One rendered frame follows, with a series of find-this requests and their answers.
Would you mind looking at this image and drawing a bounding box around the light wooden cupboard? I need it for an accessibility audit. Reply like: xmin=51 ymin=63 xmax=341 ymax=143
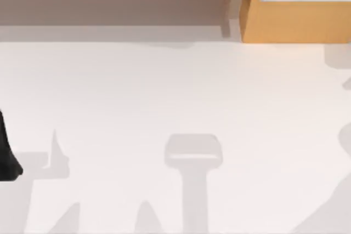
xmin=239 ymin=0 xmax=351 ymax=44

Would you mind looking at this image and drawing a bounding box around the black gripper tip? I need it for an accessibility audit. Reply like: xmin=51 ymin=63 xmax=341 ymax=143
xmin=0 ymin=111 xmax=24 ymax=182

